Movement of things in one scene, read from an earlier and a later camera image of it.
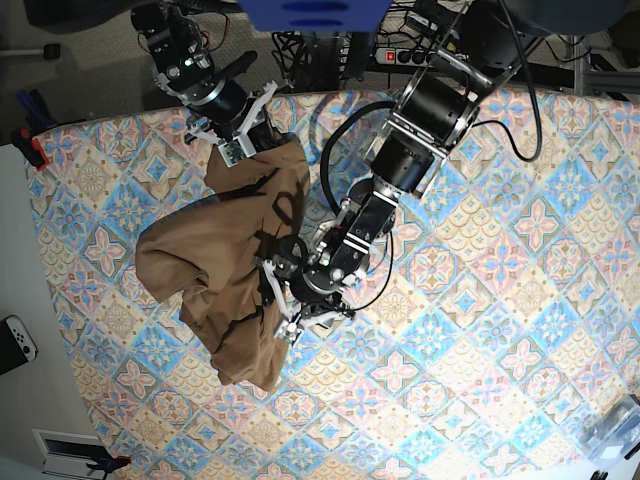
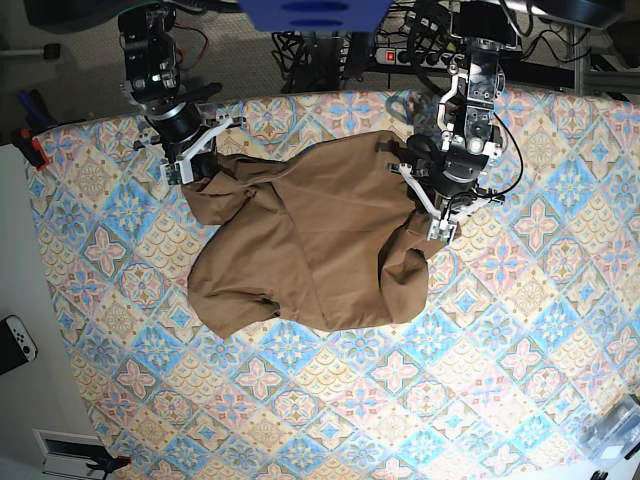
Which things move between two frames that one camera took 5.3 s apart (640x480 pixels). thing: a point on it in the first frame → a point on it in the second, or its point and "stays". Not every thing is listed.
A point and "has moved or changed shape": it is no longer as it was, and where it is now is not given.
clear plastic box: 608,439 stays
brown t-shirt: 217,244 has moved or changed shape
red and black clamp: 31,149 stays
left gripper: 232,116 → 187,137
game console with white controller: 16,343 stays
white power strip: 426,57 stays
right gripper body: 309,278 → 446,203
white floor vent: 68,454 stays
